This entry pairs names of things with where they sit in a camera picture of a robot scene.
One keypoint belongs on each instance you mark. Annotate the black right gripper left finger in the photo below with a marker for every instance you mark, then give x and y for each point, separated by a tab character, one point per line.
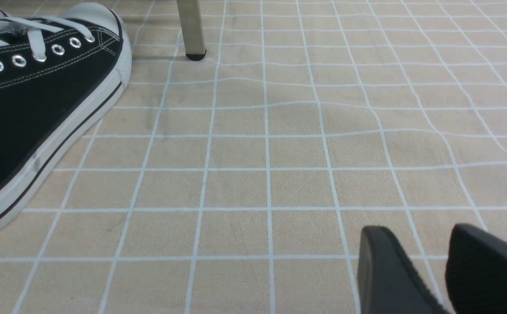
387	281

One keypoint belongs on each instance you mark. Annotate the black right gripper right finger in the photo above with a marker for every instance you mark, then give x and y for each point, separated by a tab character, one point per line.
476	271

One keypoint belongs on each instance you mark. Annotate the metal rack leg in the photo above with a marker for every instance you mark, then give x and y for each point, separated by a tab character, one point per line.
192	29

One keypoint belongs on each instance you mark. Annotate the black white canvas sneaker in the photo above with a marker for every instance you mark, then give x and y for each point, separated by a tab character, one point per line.
59	75

